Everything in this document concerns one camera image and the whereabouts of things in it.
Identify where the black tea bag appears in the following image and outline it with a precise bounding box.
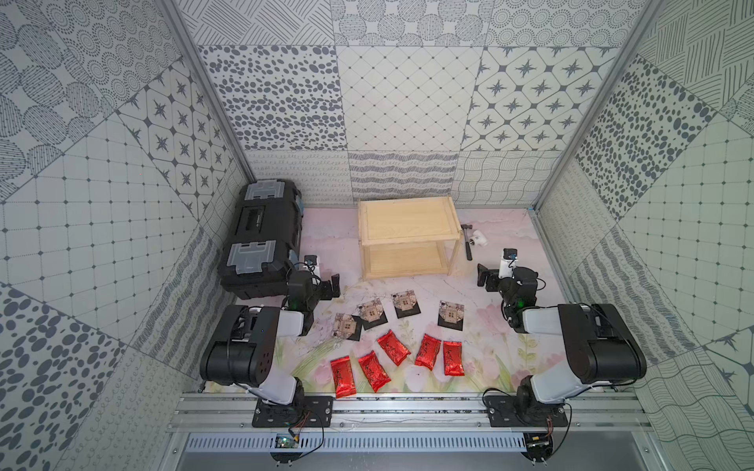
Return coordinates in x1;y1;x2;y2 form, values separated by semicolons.
437;300;465;331
357;298;388;331
392;290;421;319
333;313;363;341

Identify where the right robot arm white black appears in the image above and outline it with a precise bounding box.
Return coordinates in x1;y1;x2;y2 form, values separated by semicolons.
477;264;647;413

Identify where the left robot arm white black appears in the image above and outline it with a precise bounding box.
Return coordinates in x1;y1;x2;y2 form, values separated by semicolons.
199;270;341;411

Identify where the light wooden shelf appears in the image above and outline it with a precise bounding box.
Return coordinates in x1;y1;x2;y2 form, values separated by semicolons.
359;196;463;280

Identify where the red tea bag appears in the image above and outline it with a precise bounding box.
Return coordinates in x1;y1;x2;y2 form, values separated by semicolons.
377;330;410;366
359;351;391;393
443;341;465;377
330;356;357;398
414;334;442;371

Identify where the red tea bag middle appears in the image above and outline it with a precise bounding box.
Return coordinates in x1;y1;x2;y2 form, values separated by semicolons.
377;330;410;366

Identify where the red tea bag rightmost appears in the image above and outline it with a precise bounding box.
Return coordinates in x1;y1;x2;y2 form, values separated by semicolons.
443;341;465;377

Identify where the red tea bag leftmost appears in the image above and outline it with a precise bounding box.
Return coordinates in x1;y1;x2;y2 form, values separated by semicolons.
330;356;357;398

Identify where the white pipe fitting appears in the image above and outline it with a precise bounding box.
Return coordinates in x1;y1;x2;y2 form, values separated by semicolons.
469;230;488;246

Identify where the black plastic toolbox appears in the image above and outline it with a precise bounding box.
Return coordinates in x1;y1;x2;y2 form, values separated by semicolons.
218;180;304;299

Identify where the left green circuit board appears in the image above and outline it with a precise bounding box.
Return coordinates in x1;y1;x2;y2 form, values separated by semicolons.
275;434;298;449

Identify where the right black circuit board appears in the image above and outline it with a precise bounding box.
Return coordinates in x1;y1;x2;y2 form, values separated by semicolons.
522;434;554;463

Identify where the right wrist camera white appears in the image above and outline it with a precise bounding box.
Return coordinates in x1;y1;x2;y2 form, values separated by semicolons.
499;248;518;279

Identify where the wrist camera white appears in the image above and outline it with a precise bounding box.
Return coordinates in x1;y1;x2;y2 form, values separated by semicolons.
499;248;518;279
304;255;320;277

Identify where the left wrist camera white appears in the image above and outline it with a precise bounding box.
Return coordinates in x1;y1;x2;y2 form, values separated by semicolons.
304;255;320;277

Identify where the black handled hammer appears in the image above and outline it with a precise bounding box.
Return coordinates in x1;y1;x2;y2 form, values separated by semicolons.
461;224;474;261

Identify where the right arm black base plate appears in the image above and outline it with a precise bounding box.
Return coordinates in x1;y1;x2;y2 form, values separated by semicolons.
482;394;569;429

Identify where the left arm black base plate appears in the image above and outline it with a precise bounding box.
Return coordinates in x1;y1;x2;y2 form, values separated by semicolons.
251;396;335;429

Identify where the aluminium mounting rail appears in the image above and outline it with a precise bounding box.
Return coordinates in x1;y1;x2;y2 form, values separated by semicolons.
167;392;652;433

